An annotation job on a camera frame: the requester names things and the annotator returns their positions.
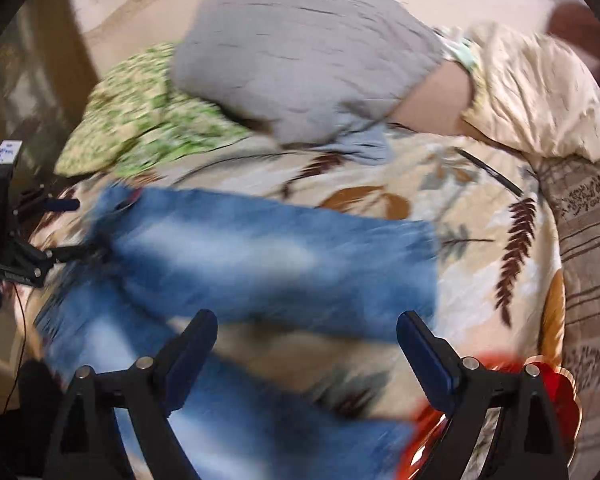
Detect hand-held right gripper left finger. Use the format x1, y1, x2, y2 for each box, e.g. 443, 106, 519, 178
42, 308, 219, 480

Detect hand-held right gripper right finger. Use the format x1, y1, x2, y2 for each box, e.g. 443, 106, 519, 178
396, 310, 572, 480

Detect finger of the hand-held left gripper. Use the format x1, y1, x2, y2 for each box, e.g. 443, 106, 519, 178
0, 237, 112, 289
13, 186, 81, 217

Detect blue denim pants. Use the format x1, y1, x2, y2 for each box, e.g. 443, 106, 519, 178
34, 182, 441, 480

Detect green patterned quilt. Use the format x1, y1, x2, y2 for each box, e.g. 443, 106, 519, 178
55, 42, 254, 179

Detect red plastic item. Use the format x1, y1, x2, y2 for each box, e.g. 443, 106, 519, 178
397, 352, 584, 480

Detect leaf print blanket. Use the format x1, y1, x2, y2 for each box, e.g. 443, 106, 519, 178
25, 130, 567, 480

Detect brown wooden cabinet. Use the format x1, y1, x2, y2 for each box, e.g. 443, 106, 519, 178
0, 0, 101, 171

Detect brown striped bedsheet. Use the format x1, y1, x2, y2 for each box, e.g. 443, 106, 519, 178
530, 152, 600, 480

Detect light blue cloth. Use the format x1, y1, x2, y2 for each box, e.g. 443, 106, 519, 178
300, 122, 394, 164

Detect grey quilted pillow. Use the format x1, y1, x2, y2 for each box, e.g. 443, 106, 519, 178
169, 0, 447, 149

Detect cream crumpled cloth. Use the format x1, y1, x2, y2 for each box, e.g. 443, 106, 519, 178
432, 22, 600, 163

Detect brown headboard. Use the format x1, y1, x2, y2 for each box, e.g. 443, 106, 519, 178
547, 2, 600, 77

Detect thin black cable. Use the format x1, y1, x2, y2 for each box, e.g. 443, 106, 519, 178
2, 284, 29, 411

